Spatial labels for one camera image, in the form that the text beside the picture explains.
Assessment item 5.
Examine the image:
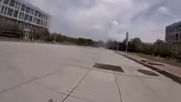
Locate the pale concrete slab plaza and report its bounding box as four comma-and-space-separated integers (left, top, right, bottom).
0, 34, 181, 102

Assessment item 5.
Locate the large dark ground grate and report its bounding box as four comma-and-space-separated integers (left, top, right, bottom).
92, 62, 126, 74

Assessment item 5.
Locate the grass strip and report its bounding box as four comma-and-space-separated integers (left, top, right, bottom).
126, 51, 181, 71

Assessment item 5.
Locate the lamp pole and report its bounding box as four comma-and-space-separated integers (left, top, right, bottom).
123, 31, 131, 54

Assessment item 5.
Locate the small dark ground grate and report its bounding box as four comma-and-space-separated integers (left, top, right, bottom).
136, 68, 160, 77

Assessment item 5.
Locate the row of trees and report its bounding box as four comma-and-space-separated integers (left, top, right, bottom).
105, 32, 181, 61
43, 31, 99, 49

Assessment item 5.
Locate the white multi-storey building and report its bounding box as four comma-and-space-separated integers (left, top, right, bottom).
0, 0, 54, 43

